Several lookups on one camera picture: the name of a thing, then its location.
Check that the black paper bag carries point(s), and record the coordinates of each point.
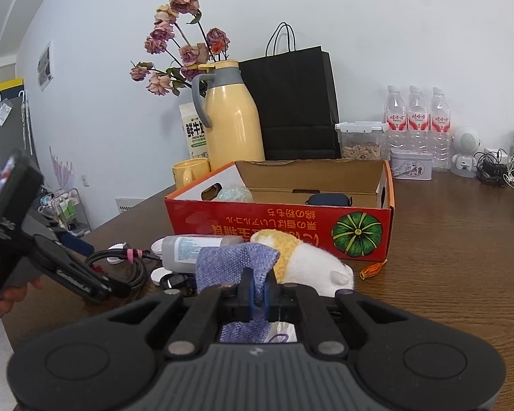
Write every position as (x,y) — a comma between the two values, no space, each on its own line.
(295,102)

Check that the iridescent plastic wrap ball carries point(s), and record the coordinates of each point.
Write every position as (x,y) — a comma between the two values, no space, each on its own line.
(235,193)

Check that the hanging umbrella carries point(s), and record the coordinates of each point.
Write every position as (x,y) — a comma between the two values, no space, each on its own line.
(25,120)

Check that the small white cap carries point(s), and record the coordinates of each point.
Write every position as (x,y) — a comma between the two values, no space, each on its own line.
(156,248)

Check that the small orange carrot toy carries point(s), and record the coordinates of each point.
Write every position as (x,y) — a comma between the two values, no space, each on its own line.
(370,270)

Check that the yellow thermos jug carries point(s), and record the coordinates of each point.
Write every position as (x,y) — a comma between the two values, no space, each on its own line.
(231,124)

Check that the dried rose bouquet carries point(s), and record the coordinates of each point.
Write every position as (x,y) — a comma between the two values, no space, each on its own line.
(184,51)

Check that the purple cloth pouch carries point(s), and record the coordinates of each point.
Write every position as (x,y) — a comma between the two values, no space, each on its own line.
(222,265)

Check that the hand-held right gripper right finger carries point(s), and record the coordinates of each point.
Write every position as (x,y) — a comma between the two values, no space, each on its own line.
(267,299)

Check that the pale printed tin box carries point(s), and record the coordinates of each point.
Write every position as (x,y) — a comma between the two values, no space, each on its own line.
(411,165)

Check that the white round lid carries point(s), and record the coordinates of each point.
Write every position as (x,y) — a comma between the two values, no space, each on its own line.
(159,275)

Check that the white-capped bottle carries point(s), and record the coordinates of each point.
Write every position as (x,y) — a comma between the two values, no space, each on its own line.
(116,249)

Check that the purple plant wall sticker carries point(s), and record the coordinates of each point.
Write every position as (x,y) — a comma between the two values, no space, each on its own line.
(62,171)

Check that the wall outlet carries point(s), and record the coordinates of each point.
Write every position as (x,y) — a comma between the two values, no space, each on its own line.
(85,180)

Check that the grey refrigerator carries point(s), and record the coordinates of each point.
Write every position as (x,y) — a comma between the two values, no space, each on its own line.
(4,145)

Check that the white milk carton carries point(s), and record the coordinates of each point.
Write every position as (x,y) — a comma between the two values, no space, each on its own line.
(192,132)

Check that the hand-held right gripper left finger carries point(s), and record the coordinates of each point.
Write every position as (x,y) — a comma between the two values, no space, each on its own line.
(251,299)

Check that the dark blue case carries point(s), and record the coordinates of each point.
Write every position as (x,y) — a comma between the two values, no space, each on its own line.
(327,200)

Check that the yellow mug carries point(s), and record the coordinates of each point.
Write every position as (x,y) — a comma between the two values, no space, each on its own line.
(195,171)

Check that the white robot speaker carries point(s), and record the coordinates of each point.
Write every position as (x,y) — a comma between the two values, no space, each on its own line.
(466,141)

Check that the grey plastic bottle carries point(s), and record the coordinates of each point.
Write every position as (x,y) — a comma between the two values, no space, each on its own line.
(184,252)

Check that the white and yellow plush toy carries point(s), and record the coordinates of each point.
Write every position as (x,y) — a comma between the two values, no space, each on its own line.
(308,269)

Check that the person's left hand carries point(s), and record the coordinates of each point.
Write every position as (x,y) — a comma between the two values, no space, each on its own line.
(13,299)

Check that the red cardboard box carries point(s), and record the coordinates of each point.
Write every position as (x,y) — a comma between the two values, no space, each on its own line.
(282,227)

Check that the yellow box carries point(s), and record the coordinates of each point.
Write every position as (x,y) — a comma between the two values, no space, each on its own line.
(8,85)

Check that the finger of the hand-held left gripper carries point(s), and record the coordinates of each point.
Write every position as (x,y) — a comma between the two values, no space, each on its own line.
(79,245)
(81,282)

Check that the metal rolling cart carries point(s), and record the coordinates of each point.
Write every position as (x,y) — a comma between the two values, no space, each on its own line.
(66,214)

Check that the white wall vent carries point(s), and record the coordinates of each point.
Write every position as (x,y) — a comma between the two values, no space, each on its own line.
(130,205)

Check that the clear seed container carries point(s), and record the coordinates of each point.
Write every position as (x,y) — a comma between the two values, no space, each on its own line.
(362,145)

